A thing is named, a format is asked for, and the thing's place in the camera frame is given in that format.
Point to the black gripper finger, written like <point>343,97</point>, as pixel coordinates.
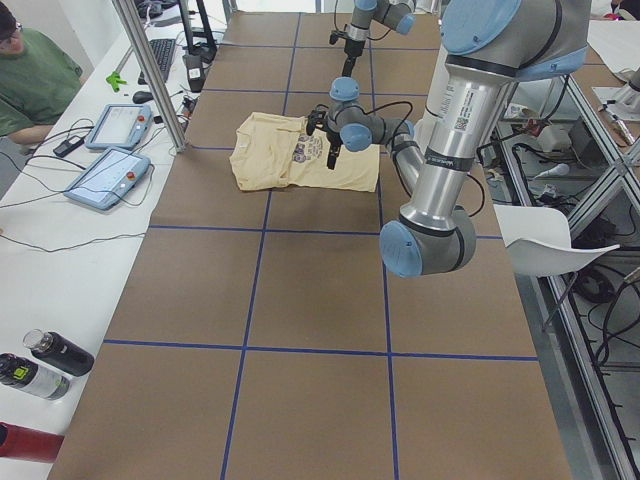
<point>348,66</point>
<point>333,155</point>

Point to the grey bottle green label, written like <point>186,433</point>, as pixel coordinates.
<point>29,377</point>

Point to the black keyboard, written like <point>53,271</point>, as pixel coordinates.
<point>163,50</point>

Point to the black box white label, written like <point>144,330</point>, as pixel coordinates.
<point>197,64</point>

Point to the blue teach pendant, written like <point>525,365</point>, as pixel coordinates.
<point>119,125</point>
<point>108,179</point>

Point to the black computer mouse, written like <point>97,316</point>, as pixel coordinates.
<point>141,97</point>

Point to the white plastic chair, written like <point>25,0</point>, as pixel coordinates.
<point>538,241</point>

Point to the red bottle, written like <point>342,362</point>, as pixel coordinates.
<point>21,443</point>

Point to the green plastic part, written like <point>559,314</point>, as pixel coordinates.
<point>115,81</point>

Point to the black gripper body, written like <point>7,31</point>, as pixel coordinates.
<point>353,48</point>
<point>334,142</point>

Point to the beige long-sleeve printed shirt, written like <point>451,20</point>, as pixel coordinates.
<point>274,151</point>

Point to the aluminium frame post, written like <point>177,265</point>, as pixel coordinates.
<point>139,42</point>

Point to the person in green shirt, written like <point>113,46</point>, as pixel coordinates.
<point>38,81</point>

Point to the far blue teach pendant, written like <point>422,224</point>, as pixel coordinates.
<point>119,125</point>

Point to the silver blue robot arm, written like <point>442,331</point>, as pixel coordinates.
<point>398,17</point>
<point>488,46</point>

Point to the black bottle steel cap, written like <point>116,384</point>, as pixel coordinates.
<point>57,351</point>

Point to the near blue teach pendant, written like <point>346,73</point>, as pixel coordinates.
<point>108,179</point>

